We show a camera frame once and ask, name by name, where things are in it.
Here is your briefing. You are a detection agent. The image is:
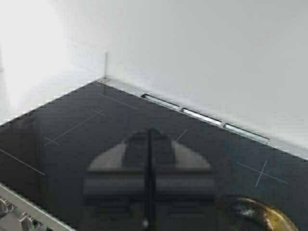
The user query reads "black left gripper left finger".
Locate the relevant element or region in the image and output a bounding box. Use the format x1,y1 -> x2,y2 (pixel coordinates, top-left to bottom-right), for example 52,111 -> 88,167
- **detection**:
83,129 -> 151,231

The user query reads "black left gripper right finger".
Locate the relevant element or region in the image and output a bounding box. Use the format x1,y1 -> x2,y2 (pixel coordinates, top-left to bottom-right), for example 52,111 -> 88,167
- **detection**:
150,129 -> 216,231

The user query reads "steel frying pan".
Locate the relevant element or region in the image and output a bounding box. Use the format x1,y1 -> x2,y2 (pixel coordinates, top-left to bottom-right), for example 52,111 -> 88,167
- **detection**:
215,194 -> 298,231

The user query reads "stainless steel induction stove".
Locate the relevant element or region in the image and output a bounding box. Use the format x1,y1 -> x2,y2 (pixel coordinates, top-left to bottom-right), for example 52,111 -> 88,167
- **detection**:
0,82 -> 308,231

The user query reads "right silver stove knob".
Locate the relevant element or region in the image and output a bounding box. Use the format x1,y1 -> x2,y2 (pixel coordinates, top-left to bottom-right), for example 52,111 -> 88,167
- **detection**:
19,212 -> 42,231

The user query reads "silver stove knob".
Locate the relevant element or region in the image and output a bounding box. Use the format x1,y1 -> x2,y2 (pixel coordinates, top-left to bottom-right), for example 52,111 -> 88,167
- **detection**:
0,197 -> 15,216
19,212 -> 42,231

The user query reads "middle silver stove knob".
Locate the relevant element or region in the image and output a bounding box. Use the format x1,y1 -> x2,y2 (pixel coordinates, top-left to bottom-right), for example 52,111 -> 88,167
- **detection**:
0,197 -> 15,216

